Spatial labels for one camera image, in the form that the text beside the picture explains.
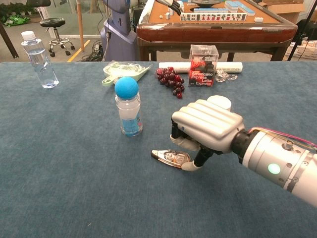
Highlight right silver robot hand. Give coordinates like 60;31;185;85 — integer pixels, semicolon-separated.
169;99;246;172

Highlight brown correction tape dispenser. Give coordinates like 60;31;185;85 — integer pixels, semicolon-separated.
151;149;192;171

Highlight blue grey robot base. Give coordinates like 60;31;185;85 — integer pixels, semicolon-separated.
100;0;138;62

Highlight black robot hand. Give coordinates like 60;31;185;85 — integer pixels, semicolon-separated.
156;0;185;16

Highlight white round jar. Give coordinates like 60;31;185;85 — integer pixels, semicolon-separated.
207;95;232;112

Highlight clear plastic trinket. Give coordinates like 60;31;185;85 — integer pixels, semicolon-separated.
214;68;238;83

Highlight red black coffee box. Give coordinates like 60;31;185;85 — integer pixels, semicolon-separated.
188;45;219;87

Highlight dark red grape bunch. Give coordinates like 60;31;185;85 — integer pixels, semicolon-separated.
155;66;185;99

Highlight white rolled tube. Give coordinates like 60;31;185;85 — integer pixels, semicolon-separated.
158;61;243;74

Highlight blue-capped clear bottle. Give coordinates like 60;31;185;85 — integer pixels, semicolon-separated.
114;77;144;137

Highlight brown mahjong table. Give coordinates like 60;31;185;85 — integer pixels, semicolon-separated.
136;0;298;62

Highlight light green dustpan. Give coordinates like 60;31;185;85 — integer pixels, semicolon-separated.
102;60;154;87

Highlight row of mahjong tiles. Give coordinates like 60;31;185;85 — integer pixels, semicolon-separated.
180;12;248;22

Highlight white plastic basket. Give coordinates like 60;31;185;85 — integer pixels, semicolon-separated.
284;42;317;61

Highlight blue-backed mahjong tile stack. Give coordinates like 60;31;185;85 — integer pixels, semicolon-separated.
224;0;256;16

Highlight black tripod stand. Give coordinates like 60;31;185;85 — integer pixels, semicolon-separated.
287;0;317;61

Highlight blue table cloth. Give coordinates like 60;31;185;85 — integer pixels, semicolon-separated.
0;60;317;238

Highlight wooden pole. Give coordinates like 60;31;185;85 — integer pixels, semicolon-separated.
76;0;86;52

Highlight clear water bottle white cap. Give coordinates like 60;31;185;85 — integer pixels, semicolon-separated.
21;30;59;89

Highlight black round stool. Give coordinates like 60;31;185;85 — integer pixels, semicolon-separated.
39;17;75;58

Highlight green plants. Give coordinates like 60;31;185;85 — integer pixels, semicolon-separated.
0;2;35;27

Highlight black cable tangle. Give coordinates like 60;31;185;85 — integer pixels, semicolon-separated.
81;41;105;62

